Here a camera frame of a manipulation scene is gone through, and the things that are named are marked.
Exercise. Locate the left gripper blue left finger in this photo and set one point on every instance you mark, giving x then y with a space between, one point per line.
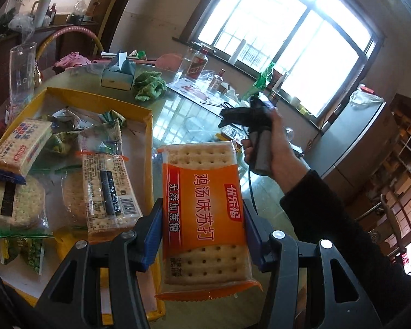
148 230

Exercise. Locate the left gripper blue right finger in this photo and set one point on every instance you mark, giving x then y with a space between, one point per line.
258 232

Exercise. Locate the orange cracker pack barcode side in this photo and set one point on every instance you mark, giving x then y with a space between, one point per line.
109 197

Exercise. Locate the orange soda cracker pack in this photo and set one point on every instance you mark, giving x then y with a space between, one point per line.
204 251

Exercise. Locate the clear shiny snack bag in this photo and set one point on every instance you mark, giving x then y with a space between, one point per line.
105 138

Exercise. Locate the yellow snack packet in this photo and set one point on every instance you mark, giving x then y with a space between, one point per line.
62 143

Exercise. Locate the round cracker pack green trim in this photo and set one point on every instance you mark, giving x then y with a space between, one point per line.
23 210

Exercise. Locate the blue trimmed cracker pack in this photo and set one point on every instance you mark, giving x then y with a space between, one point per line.
20 149

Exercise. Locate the small green candy packet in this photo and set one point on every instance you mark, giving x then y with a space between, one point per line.
30 250

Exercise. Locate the dark green snack bag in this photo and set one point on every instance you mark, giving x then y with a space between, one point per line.
110 116

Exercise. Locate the person's right forearm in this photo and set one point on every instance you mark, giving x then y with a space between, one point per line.
316 213

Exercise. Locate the person's right hand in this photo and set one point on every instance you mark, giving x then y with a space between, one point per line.
287 170

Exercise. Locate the green plastic bottle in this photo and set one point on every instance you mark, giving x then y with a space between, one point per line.
261 82

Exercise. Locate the printed paper placemat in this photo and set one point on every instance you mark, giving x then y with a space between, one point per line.
197 92

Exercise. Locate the small clear liquor bottle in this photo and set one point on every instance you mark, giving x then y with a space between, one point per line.
216 81

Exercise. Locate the white red liquor bottle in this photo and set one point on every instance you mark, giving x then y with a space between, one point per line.
198 63

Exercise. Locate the pink fly swatter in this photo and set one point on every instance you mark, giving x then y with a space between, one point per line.
168 61

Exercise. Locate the grey cabinet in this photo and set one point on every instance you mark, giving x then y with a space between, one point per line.
352 149

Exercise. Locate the yellow cardboard tray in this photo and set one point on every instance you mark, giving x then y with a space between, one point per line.
72 297

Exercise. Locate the green cloth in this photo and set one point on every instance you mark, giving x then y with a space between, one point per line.
149 85

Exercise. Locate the silver foil snack bag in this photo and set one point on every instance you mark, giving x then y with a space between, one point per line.
71 120

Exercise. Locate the blue tissue box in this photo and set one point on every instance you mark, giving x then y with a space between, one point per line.
119 73

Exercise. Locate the pink cloth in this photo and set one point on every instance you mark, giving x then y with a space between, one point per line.
72 60

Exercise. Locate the pink yellow hoop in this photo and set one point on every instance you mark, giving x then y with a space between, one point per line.
67 38

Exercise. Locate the clear glass pitcher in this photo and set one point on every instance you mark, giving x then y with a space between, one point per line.
21 75

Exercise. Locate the white thermos jug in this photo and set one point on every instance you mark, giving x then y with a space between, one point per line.
38 12

